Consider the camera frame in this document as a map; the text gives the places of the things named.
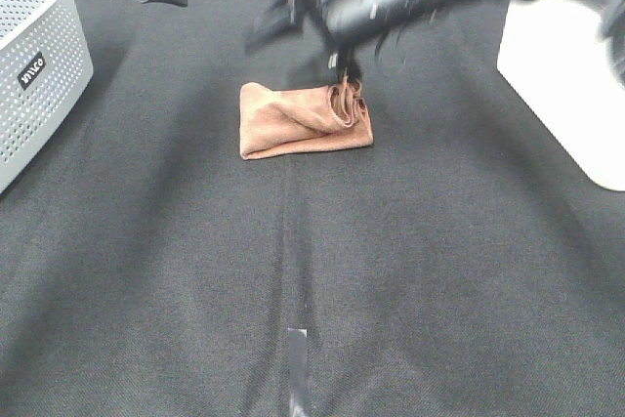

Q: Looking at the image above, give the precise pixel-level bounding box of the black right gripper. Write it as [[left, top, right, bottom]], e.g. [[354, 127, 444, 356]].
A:
[[244, 0, 452, 89]]

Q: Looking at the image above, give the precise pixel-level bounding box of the grey tape strip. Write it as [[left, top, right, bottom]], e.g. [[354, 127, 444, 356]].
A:
[[287, 328, 311, 417]]

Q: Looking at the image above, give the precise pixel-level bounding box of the grey perforated laundry basket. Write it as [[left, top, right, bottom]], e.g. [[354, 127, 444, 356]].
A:
[[1, 0, 94, 188]]

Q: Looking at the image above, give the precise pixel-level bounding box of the brown microfiber towel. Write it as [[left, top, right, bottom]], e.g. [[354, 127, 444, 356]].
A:
[[239, 79, 374, 160]]

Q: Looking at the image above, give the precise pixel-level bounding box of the white plastic storage bin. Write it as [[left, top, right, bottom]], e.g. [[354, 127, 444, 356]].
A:
[[497, 0, 624, 191]]

